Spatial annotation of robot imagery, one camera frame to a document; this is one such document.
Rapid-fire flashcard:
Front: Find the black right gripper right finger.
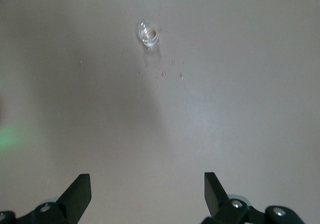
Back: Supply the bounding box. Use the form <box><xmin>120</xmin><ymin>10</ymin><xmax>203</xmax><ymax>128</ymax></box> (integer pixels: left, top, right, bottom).
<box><xmin>201</xmin><ymin>172</ymin><xmax>305</xmax><ymax>224</ymax></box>

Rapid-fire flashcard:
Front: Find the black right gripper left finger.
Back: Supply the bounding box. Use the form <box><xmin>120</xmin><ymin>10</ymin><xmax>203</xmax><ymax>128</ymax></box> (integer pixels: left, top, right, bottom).
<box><xmin>0</xmin><ymin>174</ymin><xmax>92</xmax><ymax>224</ymax></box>

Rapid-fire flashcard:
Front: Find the clear glass cup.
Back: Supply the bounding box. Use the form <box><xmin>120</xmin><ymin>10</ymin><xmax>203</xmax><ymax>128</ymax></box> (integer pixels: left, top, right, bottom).
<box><xmin>136</xmin><ymin>20</ymin><xmax>160</xmax><ymax>47</ymax></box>

